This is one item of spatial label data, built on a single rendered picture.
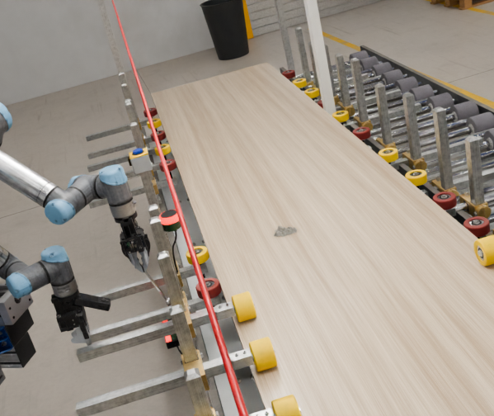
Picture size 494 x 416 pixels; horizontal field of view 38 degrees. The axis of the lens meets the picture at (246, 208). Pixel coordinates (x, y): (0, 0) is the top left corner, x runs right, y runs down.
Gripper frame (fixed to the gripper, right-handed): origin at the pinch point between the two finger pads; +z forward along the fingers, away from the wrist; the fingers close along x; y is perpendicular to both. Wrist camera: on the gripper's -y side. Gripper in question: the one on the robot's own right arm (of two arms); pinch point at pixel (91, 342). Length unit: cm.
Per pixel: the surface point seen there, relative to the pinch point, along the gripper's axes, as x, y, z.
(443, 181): -30, -138, -8
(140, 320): 1.5, -17.3, -3.8
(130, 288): -23.5, -15.3, -2.8
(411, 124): -57, -139, -23
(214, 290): 3.7, -42.7, -8.4
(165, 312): 1.5, -25.6, -4.3
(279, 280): 10, -63, -9
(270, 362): 54, -50, -13
